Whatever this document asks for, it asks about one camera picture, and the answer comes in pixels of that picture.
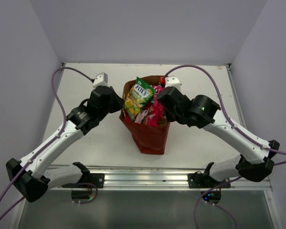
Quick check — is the pink REAL chips bag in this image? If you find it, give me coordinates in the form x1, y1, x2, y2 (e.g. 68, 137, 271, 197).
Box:
134, 85, 167, 127

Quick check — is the green Fox's candy bag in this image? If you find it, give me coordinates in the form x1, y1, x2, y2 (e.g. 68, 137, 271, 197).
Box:
124, 77, 155, 121

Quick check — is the red brown paper bag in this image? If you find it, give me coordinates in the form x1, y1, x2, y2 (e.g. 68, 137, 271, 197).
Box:
119, 75, 170, 155

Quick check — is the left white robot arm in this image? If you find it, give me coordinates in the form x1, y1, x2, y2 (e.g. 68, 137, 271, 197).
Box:
6, 86, 124, 202

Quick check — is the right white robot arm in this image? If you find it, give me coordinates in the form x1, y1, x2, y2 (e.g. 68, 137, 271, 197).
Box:
157, 87, 279, 187

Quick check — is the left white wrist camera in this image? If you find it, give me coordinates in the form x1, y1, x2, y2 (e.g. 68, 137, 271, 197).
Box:
92, 72, 108, 89

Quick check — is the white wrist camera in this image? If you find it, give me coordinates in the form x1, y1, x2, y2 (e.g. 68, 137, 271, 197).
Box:
92, 72, 108, 89
159, 75, 182, 91

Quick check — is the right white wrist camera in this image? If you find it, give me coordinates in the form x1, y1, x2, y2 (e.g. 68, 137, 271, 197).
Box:
159, 75, 182, 91

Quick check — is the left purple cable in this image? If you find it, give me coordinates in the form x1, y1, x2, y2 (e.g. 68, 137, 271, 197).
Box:
0, 67, 96, 229

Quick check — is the aluminium mounting rail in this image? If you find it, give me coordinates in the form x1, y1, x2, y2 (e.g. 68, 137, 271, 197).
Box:
47, 166, 270, 191

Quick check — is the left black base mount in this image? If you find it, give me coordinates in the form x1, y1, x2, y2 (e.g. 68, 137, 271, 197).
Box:
70, 162, 105, 188

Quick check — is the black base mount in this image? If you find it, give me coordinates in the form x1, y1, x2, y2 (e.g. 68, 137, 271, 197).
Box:
70, 162, 105, 188
187, 162, 216, 188

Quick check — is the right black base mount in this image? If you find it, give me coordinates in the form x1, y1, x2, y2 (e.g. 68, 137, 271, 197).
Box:
187, 162, 216, 188

